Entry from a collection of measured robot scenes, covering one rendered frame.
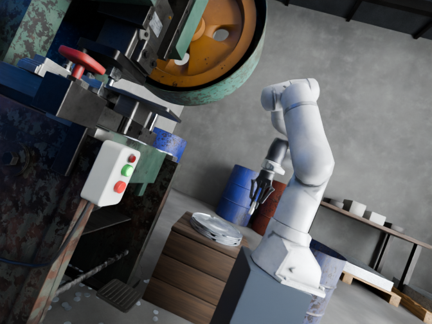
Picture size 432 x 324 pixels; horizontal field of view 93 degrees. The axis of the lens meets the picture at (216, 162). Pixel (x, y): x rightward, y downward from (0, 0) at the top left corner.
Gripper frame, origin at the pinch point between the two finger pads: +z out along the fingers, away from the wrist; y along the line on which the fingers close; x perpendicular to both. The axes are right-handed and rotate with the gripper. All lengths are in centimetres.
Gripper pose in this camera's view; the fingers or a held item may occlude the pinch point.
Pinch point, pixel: (252, 207)
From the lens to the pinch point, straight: 110.5
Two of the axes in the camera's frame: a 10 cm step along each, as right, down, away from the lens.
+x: -4.3, -1.4, -8.9
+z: -3.9, 9.2, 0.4
